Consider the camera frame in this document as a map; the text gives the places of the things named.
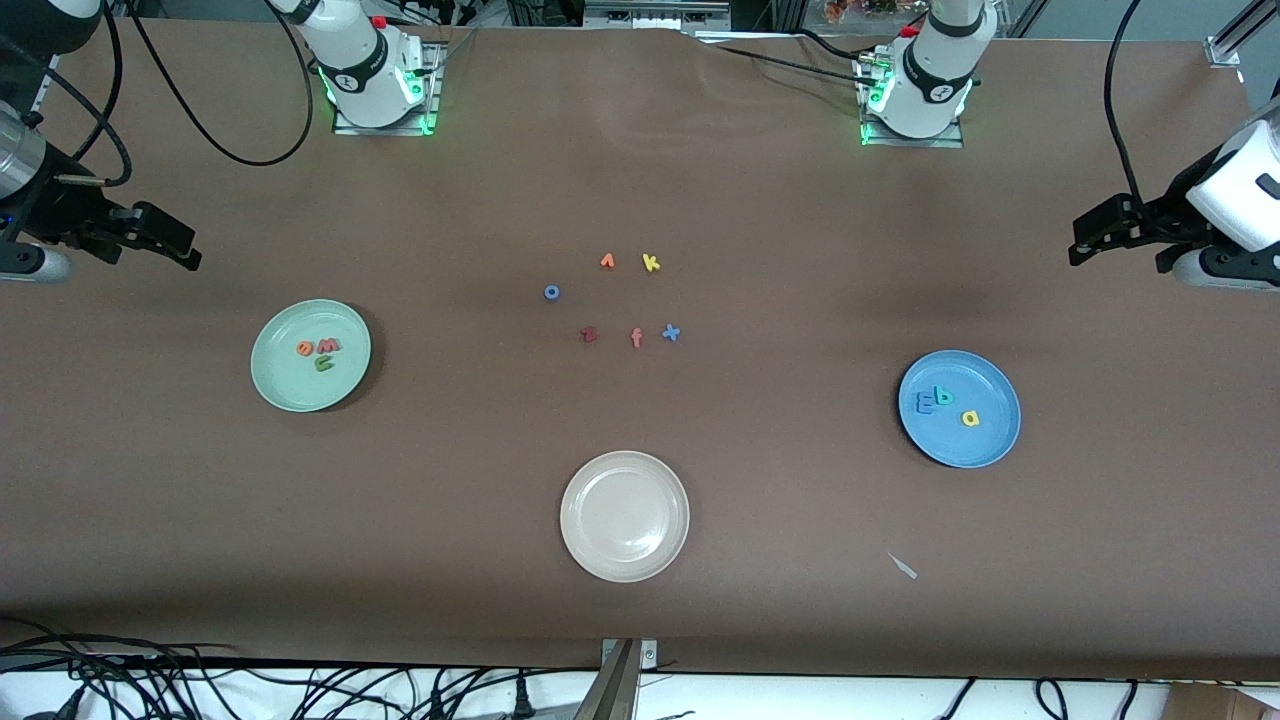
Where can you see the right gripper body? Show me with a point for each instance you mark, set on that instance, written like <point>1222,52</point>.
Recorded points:
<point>62,208</point>

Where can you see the salmon letter w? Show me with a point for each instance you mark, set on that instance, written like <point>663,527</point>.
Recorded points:
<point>328,346</point>

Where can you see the blue letter m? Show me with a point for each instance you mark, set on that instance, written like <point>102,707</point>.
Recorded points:
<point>922,402</point>

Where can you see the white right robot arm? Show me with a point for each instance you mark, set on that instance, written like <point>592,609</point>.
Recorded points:
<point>360,60</point>

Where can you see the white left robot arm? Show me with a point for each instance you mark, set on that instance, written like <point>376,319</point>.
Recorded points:
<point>935,80</point>

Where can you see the green plate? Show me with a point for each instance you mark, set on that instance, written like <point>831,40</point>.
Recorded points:
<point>300,390</point>

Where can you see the blue plate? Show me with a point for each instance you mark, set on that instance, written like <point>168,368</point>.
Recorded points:
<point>960,450</point>

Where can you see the grey tape scrap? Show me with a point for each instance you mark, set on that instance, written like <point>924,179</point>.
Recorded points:
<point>903,567</point>

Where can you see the cardboard box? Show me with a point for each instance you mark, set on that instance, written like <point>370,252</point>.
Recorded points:
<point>1220,705</point>

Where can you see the white power strip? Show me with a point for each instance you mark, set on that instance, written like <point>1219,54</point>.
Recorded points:
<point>650,15</point>

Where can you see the beige plate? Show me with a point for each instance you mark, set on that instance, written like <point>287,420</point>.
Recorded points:
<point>625,515</point>

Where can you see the black power plug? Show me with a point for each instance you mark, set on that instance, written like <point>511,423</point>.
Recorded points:
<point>437,705</point>
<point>520,698</point>

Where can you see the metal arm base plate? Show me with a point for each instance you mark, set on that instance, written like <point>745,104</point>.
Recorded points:
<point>950,140</point>
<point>425,115</point>

